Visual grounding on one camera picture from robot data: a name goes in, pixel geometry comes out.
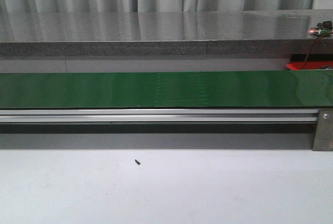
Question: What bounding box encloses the aluminium conveyor side rail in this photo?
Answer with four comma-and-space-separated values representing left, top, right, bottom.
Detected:
1, 108, 319, 123

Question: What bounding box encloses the green conveyor belt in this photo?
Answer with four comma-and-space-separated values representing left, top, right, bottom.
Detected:
1, 70, 332, 109

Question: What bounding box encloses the red plastic tray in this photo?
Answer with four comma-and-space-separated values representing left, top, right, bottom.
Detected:
286, 61, 332, 71

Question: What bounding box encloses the thin brown wire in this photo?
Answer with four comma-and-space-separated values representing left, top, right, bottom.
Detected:
301, 33, 325, 71

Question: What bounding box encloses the small lit circuit board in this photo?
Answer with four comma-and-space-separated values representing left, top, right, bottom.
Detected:
308, 21, 332, 36

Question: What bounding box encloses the steel conveyor support bracket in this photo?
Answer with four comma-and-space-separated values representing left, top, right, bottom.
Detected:
312, 109, 333, 151

